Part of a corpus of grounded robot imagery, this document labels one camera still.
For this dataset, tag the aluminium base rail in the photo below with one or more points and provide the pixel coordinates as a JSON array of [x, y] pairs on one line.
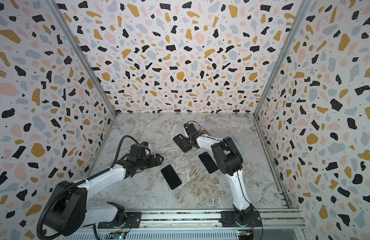
[[277, 224]]

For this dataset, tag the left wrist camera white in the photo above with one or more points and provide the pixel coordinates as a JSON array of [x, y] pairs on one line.
[[147, 150]]

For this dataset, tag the right corner aluminium post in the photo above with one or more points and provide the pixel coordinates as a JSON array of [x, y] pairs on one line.
[[284, 50]]

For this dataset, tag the black phone case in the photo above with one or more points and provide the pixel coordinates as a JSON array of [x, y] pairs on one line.
[[183, 143]]

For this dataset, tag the light blue phone case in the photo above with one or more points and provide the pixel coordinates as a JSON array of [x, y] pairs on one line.
[[237, 144]]

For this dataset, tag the left green circuit board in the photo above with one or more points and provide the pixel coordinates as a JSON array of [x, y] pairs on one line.
[[116, 236]]

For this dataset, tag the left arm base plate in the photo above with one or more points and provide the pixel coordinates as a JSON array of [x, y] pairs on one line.
[[129, 220]]

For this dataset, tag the pink phone case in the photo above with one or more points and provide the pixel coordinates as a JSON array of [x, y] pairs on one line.
[[204, 132]]

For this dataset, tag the right circuit board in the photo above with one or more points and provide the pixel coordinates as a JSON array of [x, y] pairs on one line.
[[246, 235]]

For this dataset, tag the left corner aluminium post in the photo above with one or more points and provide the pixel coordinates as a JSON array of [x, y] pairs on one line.
[[58, 16]]

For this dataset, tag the corner aluminium post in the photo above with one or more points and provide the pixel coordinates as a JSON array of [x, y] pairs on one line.
[[284, 50], [58, 16]]

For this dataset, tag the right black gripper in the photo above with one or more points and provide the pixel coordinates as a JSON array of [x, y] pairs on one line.
[[186, 140]]

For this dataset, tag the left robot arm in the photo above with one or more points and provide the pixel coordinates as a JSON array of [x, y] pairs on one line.
[[67, 209]]

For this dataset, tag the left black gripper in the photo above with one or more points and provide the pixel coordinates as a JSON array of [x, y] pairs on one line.
[[157, 161]]

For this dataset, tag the blue phone black screen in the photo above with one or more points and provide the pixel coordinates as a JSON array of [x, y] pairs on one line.
[[171, 177]]

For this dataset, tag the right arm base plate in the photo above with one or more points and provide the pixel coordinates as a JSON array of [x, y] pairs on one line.
[[230, 219]]

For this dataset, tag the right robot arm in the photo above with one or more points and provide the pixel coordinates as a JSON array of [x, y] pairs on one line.
[[228, 156]]

